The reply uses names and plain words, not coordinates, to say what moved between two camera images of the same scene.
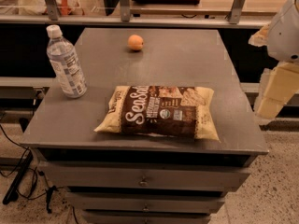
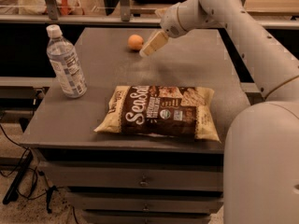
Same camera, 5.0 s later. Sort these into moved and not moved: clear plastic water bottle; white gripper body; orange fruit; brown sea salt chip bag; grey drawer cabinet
Moved: white gripper body
Not moved: grey drawer cabinet; orange fruit; brown sea salt chip bag; clear plastic water bottle
